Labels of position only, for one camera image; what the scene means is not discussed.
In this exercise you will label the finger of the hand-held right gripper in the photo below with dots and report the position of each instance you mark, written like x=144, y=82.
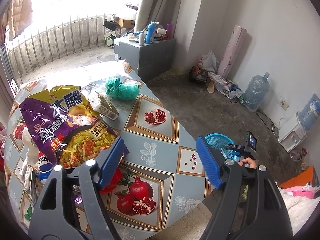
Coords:
x=224, y=153

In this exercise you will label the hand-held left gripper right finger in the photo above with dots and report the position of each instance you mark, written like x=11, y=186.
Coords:
x=207, y=162

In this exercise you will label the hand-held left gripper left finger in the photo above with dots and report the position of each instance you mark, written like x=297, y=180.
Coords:
x=112, y=160

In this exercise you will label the blue plastic basket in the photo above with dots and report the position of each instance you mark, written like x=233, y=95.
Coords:
x=215, y=140

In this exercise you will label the purple instant noodle bag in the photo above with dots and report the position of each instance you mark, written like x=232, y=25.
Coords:
x=62, y=120

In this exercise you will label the white cloth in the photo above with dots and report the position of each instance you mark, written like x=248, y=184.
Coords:
x=32, y=152

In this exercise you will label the person's right hand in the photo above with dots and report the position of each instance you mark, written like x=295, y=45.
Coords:
x=250, y=163

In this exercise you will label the red packet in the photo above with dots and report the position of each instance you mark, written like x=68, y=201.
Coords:
x=113, y=180

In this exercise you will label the white water dispenser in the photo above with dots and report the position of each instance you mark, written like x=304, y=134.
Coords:
x=291, y=132

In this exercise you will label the large blue water jug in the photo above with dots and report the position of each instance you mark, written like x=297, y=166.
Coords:
x=256, y=92
x=310, y=112

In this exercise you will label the fruit print tablecloth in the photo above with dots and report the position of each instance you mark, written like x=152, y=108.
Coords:
x=160, y=135

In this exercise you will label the small drink carton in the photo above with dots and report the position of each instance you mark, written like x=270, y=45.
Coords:
x=105, y=106

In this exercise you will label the orange box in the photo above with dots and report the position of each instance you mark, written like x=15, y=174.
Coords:
x=300, y=178

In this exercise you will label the beige rug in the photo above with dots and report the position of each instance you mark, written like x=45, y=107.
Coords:
x=185, y=222

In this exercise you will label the blue label soda bottle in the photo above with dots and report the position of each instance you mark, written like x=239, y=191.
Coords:
x=45, y=167

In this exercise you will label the green plastic bag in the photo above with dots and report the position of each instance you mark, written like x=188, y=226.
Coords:
x=121, y=88

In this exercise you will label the pink plush item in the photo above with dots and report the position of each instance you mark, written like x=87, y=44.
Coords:
x=302, y=192

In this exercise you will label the black snack bag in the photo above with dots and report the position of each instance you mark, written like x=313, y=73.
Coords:
x=198, y=75

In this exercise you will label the white fluffy blanket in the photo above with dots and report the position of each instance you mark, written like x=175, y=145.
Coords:
x=300, y=212

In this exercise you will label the white plastic bag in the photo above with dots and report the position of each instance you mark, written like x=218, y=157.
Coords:
x=208, y=61

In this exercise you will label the grey cabinet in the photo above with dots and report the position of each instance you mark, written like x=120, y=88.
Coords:
x=145, y=55

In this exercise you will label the small white bottle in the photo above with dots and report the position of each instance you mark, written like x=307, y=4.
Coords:
x=142, y=39

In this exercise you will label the metal balcony railing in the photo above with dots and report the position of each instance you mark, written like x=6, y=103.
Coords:
x=62, y=40

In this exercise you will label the purple cup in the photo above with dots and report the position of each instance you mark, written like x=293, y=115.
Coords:
x=170, y=31

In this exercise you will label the paper cup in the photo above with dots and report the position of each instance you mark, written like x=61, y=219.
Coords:
x=161, y=32

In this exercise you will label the cardboard box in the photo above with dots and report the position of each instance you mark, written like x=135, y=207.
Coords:
x=126, y=23

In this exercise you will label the rolled grey carpet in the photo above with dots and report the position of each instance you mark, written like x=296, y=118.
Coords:
x=152, y=2

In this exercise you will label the hanging beige jacket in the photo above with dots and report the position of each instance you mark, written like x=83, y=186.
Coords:
x=18, y=10

